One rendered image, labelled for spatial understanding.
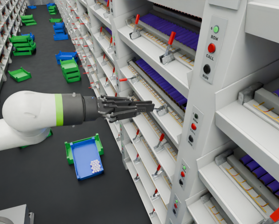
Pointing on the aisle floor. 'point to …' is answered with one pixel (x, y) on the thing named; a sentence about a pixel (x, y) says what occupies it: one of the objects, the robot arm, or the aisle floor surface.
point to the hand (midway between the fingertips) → (143, 106)
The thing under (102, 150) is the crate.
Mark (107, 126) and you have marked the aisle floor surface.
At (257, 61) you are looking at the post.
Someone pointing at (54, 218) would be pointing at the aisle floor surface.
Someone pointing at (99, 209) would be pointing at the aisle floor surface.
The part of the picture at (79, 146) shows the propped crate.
